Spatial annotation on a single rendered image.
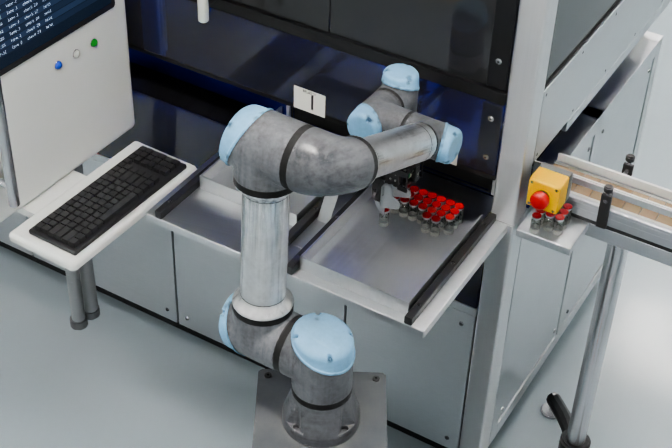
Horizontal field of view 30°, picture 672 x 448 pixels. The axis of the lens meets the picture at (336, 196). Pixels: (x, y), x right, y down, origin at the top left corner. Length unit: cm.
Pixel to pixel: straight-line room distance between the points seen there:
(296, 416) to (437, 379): 86
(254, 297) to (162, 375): 139
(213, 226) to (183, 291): 83
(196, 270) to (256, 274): 122
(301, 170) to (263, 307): 36
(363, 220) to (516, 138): 39
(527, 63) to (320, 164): 66
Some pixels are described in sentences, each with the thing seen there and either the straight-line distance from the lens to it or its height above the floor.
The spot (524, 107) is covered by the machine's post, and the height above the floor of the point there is 119.
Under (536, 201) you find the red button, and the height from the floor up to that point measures 100.
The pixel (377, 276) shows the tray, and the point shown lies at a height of 88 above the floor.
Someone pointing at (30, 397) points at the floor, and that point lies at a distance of 366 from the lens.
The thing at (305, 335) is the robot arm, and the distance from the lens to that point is 230.
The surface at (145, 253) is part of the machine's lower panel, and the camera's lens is 358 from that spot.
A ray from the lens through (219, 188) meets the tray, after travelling 283.
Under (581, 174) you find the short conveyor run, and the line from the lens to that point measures 291.
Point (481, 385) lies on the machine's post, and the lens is 316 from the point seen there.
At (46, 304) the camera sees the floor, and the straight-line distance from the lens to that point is 393.
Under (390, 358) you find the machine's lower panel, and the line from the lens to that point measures 326.
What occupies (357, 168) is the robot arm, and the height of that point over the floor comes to 138.
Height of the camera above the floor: 263
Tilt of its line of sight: 38 degrees down
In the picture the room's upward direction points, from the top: 2 degrees clockwise
